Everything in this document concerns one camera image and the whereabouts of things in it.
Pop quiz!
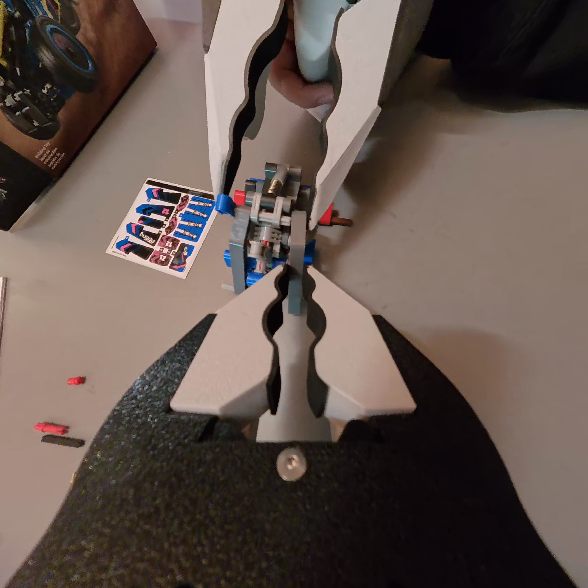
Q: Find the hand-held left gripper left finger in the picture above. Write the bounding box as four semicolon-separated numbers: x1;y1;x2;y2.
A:
170;266;288;418

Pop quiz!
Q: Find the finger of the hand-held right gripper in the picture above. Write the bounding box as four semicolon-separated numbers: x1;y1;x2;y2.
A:
309;0;406;230
203;0;288;196

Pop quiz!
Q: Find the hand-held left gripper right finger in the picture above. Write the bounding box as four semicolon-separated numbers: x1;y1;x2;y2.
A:
304;266;417;420

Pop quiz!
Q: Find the toy buggy chassis assembly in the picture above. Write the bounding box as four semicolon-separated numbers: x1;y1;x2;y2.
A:
223;161;354;297

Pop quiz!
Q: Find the person's right forearm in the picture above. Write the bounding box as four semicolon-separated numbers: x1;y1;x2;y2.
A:
413;0;588;113

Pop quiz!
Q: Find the black toy set box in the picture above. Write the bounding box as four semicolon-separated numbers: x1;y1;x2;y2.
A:
0;0;158;232

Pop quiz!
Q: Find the person's right hand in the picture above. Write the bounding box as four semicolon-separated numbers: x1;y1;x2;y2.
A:
269;25;336;109

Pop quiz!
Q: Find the blue and pink sticker sheet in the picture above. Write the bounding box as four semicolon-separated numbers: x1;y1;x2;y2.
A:
106;178;220;279

